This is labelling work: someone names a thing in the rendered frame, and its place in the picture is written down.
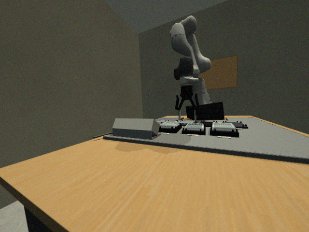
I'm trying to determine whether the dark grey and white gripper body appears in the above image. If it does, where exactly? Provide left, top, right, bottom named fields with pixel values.
left=180, top=85, right=193, bottom=100

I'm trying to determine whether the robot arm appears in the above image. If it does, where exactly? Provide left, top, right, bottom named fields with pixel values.
left=170, top=16, right=212, bottom=105

